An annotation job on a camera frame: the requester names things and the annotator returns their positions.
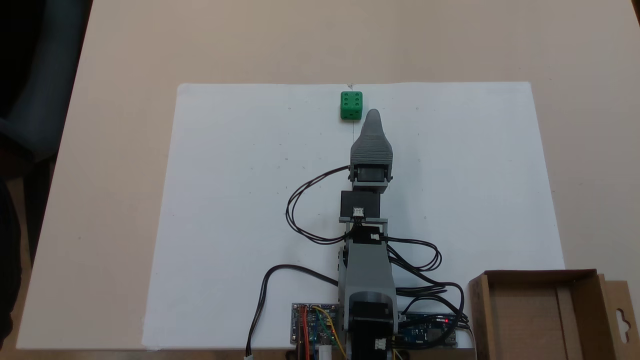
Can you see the brown cardboard box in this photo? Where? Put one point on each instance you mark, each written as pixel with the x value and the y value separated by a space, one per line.
pixel 530 320

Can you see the dark blue chair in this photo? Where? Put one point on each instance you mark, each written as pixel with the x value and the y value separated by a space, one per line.
pixel 45 75

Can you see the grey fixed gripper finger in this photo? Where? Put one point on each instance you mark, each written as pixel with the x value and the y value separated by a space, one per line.
pixel 372 145

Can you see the white usb plug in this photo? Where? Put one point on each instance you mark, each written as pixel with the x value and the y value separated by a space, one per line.
pixel 325 353

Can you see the green dice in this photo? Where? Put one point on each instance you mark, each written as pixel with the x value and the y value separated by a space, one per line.
pixel 351 104

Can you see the large white paper sheet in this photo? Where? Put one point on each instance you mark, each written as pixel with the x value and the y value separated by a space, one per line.
pixel 240 200

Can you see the grey motor driver circuit board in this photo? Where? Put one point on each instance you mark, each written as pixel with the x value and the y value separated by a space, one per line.
pixel 315 325

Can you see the blue power converter circuit board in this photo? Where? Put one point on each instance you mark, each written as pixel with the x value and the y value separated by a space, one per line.
pixel 425 332

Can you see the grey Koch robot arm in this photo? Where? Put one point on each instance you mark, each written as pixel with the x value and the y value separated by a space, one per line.
pixel 367 270

